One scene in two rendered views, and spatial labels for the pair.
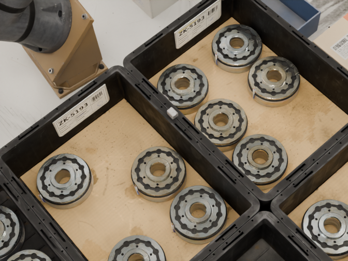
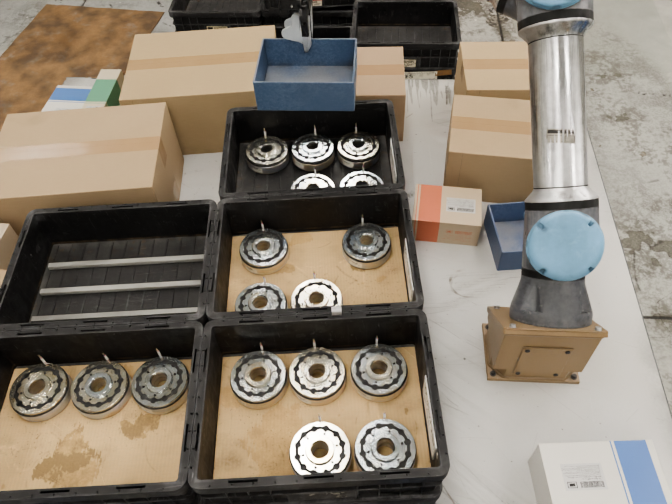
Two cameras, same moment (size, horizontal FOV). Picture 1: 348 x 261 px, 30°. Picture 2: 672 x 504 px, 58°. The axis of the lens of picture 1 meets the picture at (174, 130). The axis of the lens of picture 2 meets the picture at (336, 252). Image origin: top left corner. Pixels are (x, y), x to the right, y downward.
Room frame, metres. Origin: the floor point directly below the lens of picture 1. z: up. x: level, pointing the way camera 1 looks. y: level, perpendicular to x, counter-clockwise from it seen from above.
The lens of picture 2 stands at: (0.92, -0.49, 1.86)
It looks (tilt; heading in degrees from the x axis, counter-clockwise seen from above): 52 degrees down; 124
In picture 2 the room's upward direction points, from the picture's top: 3 degrees counter-clockwise
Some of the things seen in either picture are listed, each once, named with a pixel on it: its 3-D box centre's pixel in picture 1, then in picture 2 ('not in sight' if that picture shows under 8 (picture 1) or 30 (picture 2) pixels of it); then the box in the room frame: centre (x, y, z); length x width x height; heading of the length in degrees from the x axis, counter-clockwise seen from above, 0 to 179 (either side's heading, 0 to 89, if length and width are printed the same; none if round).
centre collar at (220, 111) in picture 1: (220, 120); (317, 371); (0.60, -0.09, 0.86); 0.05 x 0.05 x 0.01
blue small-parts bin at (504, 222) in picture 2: not in sight; (534, 233); (0.81, 0.52, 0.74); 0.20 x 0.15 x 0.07; 35
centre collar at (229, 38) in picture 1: (236, 43); (385, 447); (0.77, -0.15, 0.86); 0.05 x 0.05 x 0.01
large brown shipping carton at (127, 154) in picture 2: not in sight; (90, 178); (-0.20, 0.10, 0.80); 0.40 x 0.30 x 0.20; 35
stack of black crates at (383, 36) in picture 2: not in sight; (402, 71); (0.03, 1.41, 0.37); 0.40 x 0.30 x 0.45; 28
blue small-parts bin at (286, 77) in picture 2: not in sight; (307, 73); (0.29, 0.38, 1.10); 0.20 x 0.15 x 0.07; 28
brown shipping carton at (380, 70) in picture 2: not in sight; (349, 94); (0.19, 0.72, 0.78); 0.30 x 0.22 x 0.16; 29
